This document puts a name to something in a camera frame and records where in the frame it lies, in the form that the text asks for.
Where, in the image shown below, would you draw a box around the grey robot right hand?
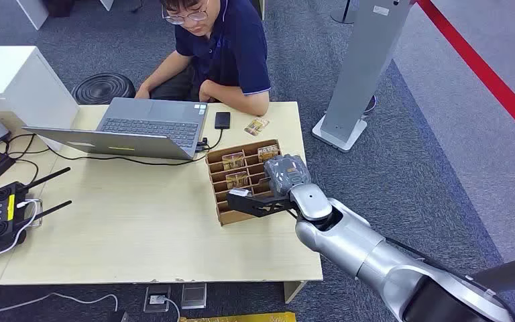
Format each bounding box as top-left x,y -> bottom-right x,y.
264,154 -> 312,197

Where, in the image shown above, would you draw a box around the gold card with black print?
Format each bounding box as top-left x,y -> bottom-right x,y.
257,145 -> 281,162

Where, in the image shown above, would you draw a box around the wooden slotted card holder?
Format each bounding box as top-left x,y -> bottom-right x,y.
205,139 -> 306,227

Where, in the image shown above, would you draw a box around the person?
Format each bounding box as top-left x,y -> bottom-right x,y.
134,0 -> 272,118

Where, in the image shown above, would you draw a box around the black smartphone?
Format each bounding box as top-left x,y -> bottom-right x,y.
214,111 -> 232,131

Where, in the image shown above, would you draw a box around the table leg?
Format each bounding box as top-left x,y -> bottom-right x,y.
282,280 -> 306,305

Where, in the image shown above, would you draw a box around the grey kiosk stand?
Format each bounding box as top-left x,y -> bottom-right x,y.
311,0 -> 414,154

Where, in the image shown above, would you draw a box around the grey laptop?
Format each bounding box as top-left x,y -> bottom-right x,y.
21,97 -> 209,161

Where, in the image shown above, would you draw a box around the yellow patterned object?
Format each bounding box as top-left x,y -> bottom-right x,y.
179,311 -> 298,322

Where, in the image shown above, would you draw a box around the floor outlet cover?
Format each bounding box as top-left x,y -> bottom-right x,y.
180,282 -> 208,311

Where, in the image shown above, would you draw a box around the black round stand base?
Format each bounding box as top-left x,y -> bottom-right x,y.
329,0 -> 361,25

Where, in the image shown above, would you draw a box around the floor power outlet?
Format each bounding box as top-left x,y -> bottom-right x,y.
142,284 -> 172,314

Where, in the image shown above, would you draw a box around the eyeglasses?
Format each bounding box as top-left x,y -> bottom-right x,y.
161,0 -> 211,26

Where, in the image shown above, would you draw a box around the black round ribbed stool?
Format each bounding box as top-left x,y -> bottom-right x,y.
71,72 -> 137,106

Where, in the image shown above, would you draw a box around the red floor tape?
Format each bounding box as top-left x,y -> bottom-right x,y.
416,0 -> 515,151

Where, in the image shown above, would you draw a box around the dark grey bar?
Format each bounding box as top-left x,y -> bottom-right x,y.
472,252 -> 515,293

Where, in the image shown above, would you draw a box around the white cabinet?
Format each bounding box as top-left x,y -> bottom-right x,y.
0,46 -> 81,152

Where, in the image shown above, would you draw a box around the white furniture panel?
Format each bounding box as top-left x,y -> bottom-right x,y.
15,0 -> 50,32

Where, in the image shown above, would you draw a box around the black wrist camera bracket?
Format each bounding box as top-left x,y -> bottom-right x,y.
225,189 -> 302,219

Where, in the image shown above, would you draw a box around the black phone cable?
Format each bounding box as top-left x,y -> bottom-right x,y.
205,128 -> 225,152

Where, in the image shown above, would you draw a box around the black laptop power cable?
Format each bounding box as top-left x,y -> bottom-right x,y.
46,141 -> 209,168

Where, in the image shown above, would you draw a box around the white outlet plug cable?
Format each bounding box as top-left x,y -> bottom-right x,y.
150,294 -> 182,322

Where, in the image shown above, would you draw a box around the white floor cable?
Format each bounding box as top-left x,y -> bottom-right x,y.
0,292 -> 120,315

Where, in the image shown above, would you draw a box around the black router cable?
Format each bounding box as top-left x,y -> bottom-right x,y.
0,132 -> 52,186

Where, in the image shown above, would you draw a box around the white controller cable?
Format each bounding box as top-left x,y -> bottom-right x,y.
0,199 -> 42,259

